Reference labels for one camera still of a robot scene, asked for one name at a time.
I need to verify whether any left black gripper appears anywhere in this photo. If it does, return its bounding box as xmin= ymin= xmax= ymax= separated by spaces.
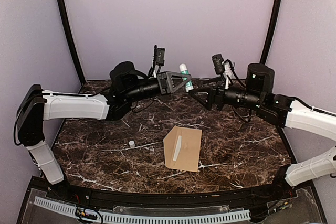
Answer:
xmin=124 ymin=70 xmax=192 ymax=103

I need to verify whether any green white glue stick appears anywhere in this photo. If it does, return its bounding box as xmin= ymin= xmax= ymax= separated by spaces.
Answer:
xmin=179 ymin=63 xmax=194 ymax=92

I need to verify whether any brown kraft paper envelope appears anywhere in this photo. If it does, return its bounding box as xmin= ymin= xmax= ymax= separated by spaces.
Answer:
xmin=163 ymin=126 xmax=202 ymax=172

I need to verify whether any white glue stick cap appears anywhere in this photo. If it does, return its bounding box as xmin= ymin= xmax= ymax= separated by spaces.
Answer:
xmin=129 ymin=141 xmax=135 ymax=148

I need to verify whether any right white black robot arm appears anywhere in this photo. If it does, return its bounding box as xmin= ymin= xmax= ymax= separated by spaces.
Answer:
xmin=189 ymin=63 xmax=335 ymax=200

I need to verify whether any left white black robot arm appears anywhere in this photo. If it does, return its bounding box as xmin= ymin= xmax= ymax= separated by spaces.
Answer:
xmin=13 ymin=61 xmax=192 ymax=201

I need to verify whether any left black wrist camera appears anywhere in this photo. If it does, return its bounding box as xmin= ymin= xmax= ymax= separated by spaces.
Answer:
xmin=148 ymin=45 xmax=165 ymax=77

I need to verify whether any right black frame post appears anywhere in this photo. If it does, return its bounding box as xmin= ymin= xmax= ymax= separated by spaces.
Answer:
xmin=259 ymin=0 xmax=281 ymax=65

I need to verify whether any black frame post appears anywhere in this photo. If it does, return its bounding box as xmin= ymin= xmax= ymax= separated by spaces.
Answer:
xmin=57 ymin=0 xmax=86 ymax=85
xmin=259 ymin=0 xmax=281 ymax=65

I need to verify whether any white slotted cable duct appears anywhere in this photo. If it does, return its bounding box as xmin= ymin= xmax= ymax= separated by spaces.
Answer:
xmin=34 ymin=197 xmax=250 ymax=224

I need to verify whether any left black frame post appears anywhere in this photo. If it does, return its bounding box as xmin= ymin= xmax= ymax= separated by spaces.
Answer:
xmin=57 ymin=0 xmax=86 ymax=85

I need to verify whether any black curved front rail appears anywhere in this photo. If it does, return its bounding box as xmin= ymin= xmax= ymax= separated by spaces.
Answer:
xmin=28 ymin=176 xmax=297 ymax=209

